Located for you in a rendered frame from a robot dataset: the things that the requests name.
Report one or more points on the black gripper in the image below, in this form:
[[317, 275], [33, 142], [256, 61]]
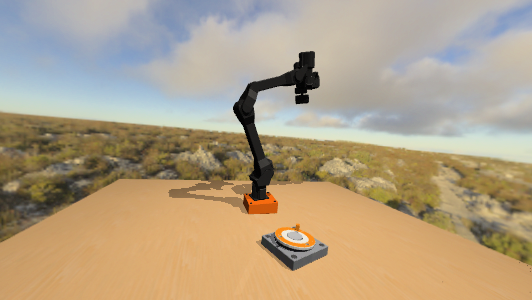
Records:
[[300, 99]]

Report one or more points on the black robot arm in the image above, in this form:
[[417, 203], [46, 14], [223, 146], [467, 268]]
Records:
[[244, 111]]

